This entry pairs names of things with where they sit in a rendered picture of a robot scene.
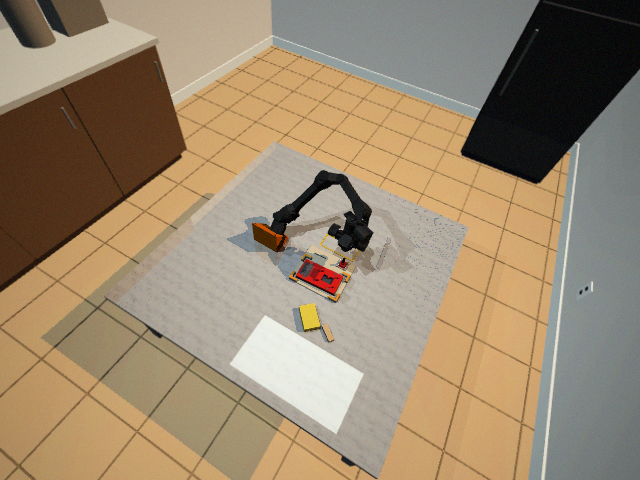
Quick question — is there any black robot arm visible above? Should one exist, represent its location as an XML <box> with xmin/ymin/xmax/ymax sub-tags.
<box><xmin>268</xmin><ymin>170</ymin><xmax>374</xmax><ymax>250</ymax></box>

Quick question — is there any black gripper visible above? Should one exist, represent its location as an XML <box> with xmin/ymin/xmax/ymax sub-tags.
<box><xmin>328</xmin><ymin>223</ymin><xmax>369</xmax><ymax>252</ymax></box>

